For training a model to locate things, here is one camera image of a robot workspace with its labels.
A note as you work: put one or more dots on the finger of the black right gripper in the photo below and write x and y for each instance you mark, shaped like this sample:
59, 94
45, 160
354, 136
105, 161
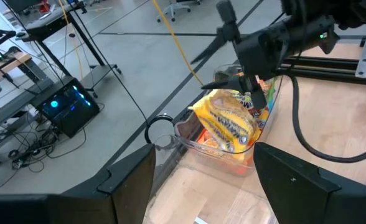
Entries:
223, 39
232, 84

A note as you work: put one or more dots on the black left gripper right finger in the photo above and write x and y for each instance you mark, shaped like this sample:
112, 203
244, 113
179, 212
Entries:
295, 196

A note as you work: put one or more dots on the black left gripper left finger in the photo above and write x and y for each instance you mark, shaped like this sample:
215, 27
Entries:
124, 189

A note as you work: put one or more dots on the green pink ramen packet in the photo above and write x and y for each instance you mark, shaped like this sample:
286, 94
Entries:
271, 90

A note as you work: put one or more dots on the yellow ramen packet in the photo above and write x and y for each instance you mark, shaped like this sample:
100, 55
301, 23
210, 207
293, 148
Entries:
226, 124

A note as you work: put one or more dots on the blue yellow food packet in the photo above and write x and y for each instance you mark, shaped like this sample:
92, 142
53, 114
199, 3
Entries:
262, 116

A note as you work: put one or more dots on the orange ramen packet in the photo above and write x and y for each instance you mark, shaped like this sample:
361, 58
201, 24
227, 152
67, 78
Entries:
211, 143

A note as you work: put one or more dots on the white office chair base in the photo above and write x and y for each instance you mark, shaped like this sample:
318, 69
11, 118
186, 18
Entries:
173, 7

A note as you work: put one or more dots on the clear plastic bin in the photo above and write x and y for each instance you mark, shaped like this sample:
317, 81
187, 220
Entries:
201, 193
183, 137

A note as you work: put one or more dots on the black computer tower blue lights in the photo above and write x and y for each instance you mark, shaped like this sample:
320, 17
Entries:
68, 105

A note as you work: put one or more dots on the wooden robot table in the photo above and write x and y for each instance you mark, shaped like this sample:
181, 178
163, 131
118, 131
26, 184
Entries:
5, 63

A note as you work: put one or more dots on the black desk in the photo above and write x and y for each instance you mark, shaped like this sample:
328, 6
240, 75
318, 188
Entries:
46, 18

